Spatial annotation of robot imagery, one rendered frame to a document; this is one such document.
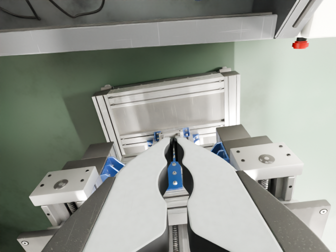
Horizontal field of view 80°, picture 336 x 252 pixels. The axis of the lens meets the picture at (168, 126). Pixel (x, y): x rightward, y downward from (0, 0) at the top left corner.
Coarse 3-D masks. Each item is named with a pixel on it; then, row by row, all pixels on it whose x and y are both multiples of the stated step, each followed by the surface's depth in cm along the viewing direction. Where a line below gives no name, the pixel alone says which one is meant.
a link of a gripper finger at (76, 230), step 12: (108, 180) 9; (96, 192) 9; (108, 192) 9; (84, 204) 8; (96, 204) 8; (72, 216) 8; (84, 216) 8; (96, 216) 8; (60, 228) 7; (72, 228) 7; (84, 228) 7; (60, 240) 7; (72, 240) 7; (84, 240) 7
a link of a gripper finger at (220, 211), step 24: (192, 144) 12; (192, 168) 10; (216, 168) 10; (192, 192) 8; (216, 192) 8; (240, 192) 8; (192, 216) 7; (216, 216) 7; (240, 216) 7; (192, 240) 7; (216, 240) 6; (240, 240) 6; (264, 240) 6
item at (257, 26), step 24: (72, 24) 35; (96, 24) 35; (120, 24) 35; (144, 24) 35; (168, 24) 35; (192, 24) 35; (216, 24) 35; (240, 24) 35; (264, 24) 35; (0, 48) 37; (24, 48) 37; (48, 48) 37; (72, 48) 37; (96, 48) 37
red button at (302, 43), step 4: (296, 40) 50; (300, 40) 49; (304, 40) 49; (292, 44) 51; (296, 44) 50; (300, 44) 49; (304, 44) 49; (308, 44) 49; (296, 48) 50; (300, 48) 50; (304, 48) 50
